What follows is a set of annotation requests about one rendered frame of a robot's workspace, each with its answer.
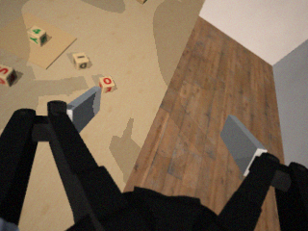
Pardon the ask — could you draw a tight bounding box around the tan square mat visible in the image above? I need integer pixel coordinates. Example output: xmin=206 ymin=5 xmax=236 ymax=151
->
xmin=0 ymin=12 xmax=77 ymax=69

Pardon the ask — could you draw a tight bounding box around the cream letter block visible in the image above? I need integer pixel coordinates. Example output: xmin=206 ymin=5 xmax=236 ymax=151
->
xmin=98 ymin=76 xmax=115 ymax=93
xmin=0 ymin=64 xmax=17 ymax=87
xmin=27 ymin=26 xmax=47 ymax=46
xmin=72 ymin=52 xmax=90 ymax=70

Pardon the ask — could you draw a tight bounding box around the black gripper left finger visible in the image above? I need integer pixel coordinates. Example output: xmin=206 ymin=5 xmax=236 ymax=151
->
xmin=0 ymin=86 xmax=151 ymax=231

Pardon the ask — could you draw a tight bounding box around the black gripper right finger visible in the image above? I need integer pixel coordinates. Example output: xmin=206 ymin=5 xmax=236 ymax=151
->
xmin=207 ymin=115 xmax=308 ymax=231

